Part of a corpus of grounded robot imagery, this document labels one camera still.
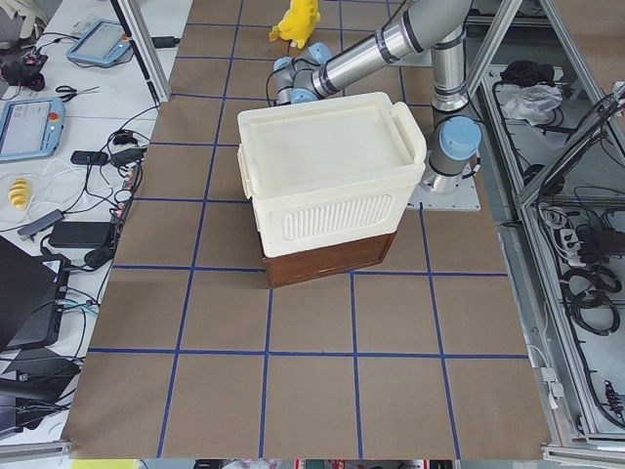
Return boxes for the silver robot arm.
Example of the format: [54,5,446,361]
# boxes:
[270,1,472,129]

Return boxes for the dark wooden drawer cabinet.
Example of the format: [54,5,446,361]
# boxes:
[263,232,396,287]

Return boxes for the cream plastic storage box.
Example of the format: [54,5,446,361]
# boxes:
[237,92,427,258]

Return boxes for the yellow plush dinosaur toy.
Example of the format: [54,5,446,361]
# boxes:
[269,0,321,50]

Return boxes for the black power adapter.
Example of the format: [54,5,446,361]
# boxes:
[48,221,112,248]

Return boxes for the white crumpled cloth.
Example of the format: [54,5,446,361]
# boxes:
[502,84,563,126]

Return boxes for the black cloth bundle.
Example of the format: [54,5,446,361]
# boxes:
[500,61,555,87]

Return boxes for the black scissors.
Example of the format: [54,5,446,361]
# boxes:
[55,85,100,103]

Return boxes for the black laptop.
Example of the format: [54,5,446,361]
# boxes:
[1,238,68,352]

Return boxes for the blue teach pendant far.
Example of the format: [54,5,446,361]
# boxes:
[65,20,132,68]

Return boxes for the blue teach pendant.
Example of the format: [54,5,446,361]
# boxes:
[65,20,132,68]
[1,97,65,162]

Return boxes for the yellow toy on desk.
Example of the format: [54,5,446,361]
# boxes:
[8,178,32,211]

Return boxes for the blue teach pendant near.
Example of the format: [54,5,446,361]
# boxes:
[1,97,65,162]

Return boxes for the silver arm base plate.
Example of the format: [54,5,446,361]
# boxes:
[406,163,481,212]

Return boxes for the aluminium frame rack right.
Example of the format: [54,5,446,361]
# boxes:
[468,1,624,468]

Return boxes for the aluminium frame post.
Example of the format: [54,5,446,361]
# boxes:
[110,0,171,107]

